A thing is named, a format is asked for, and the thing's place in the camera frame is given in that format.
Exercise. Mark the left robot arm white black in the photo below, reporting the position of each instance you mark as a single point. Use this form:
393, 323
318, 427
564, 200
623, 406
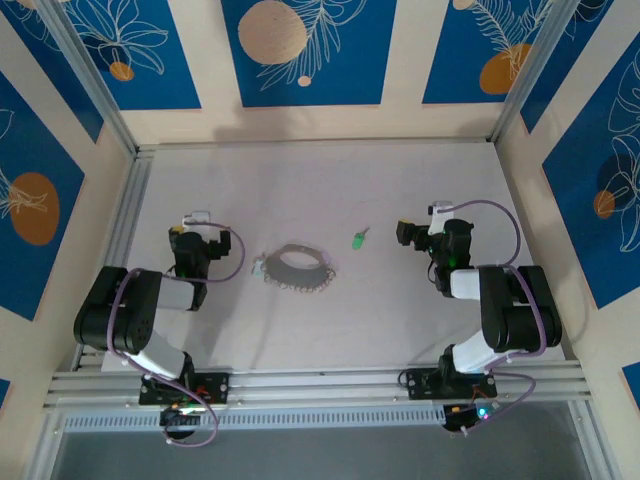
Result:
125, 320

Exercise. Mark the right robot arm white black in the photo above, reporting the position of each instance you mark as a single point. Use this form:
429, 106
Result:
520, 310

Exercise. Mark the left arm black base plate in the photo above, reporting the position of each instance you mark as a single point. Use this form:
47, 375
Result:
215, 387

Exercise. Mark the blue floral wall panel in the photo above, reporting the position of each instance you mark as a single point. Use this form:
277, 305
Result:
450, 60
350, 75
575, 225
30, 150
45, 65
150, 75

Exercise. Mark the aluminium frame post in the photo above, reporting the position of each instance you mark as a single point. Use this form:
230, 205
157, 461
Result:
595, 450
47, 450
90, 75
531, 75

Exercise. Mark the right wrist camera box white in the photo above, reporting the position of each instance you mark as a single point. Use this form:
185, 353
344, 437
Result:
442, 207

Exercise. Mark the pale table cloth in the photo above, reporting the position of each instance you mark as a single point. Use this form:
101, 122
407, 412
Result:
310, 200

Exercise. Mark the aluminium side frame rail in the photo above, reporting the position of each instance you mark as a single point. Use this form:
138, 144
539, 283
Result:
125, 225

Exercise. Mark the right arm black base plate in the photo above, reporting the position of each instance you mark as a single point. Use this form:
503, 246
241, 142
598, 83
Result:
422, 382

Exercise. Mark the long aluminium frame rail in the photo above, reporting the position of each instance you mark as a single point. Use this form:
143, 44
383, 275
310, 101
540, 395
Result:
320, 387

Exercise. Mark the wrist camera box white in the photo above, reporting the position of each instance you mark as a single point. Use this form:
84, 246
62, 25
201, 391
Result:
196, 217
442, 207

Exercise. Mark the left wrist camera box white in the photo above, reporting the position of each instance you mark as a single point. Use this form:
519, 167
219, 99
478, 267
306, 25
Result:
196, 217

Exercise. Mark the green key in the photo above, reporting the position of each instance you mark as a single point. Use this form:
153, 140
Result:
358, 242

